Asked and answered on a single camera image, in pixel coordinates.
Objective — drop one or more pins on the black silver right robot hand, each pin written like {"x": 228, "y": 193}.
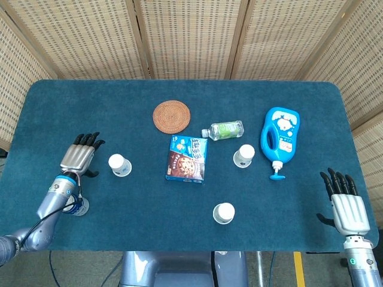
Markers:
{"x": 350, "y": 213}

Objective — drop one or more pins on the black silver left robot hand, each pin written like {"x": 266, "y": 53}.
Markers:
{"x": 76, "y": 157}

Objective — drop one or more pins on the white floral paper cup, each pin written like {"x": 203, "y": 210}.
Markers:
{"x": 223, "y": 213}
{"x": 119, "y": 165}
{"x": 244, "y": 155}

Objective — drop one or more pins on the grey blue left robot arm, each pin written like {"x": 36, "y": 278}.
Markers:
{"x": 51, "y": 203}

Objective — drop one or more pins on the blue soda can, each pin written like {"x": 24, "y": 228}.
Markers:
{"x": 80, "y": 209}

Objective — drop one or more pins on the dark blue table mat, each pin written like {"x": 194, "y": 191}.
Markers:
{"x": 119, "y": 113}

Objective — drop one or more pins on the round woven rattan coaster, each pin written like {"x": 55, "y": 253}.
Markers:
{"x": 171, "y": 117}

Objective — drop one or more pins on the blue pump detergent bottle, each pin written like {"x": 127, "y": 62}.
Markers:
{"x": 279, "y": 137}

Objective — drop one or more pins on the metal table leg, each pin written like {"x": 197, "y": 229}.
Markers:
{"x": 260, "y": 269}

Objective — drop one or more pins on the blue chocolate cookie box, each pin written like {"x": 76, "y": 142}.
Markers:
{"x": 187, "y": 163}

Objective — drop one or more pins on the clear bottle green label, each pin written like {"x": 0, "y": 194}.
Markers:
{"x": 226, "y": 130}

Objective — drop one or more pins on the grey blue robot torso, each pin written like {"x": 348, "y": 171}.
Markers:
{"x": 179, "y": 269}

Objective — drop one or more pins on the woven bamboo folding screen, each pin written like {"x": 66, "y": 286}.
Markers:
{"x": 191, "y": 36}

